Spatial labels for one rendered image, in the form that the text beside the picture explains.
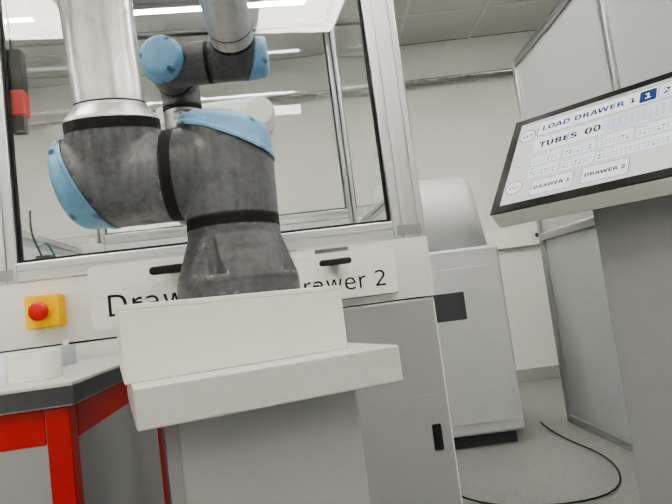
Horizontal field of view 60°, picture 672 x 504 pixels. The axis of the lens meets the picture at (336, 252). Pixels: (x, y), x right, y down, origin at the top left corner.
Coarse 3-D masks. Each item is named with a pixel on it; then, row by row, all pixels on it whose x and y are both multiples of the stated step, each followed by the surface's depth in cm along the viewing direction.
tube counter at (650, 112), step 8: (656, 104) 118; (664, 104) 117; (632, 112) 121; (640, 112) 120; (648, 112) 118; (656, 112) 117; (664, 112) 115; (608, 120) 124; (616, 120) 123; (624, 120) 121; (632, 120) 120; (640, 120) 118; (584, 128) 128; (592, 128) 126; (600, 128) 124; (608, 128) 123; (616, 128) 121; (584, 136) 126
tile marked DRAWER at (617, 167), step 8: (616, 160) 115; (624, 160) 114; (584, 168) 120; (592, 168) 118; (600, 168) 117; (608, 168) 115; (616, 168) 114; (624, 168) 113; (584, 176) 118; (592, 176) 117; (600, 176) 115; (608, 176) 114
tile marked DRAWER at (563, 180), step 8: (552, 176) 124; (560, 176) 123; (568, 176) 121; (536, 184) 126; (544, 184) 124; (552, 184) 123; (560, 184) 121; (568, 184) 120; (536, 192) 124; (544, 192) 123
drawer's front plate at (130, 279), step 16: (96, 272) 100; (112, 272) 100; (128, 272) 100; (144, 272) 100; (96, 288) 99; (112, 288) 100; (128, 288) 100; (144, 288) 100; (160, 288) 101; (176, 288) 101; (96, 304) 99; (112, 304) 99; (96, 320) 99; (112, 320) 99
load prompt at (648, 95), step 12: (660, 84) 121; (624, 96) 126; (636, 96) 123; (648, 96) 121; (660, 96) 119; (588, 108) 131; (600, 108) 128; (612, 108) 126; (624, 108) 123; (552, 120) 137; (564, 120) 134; (576, 120) 131; (588, 120) 128; (540, 132) 137
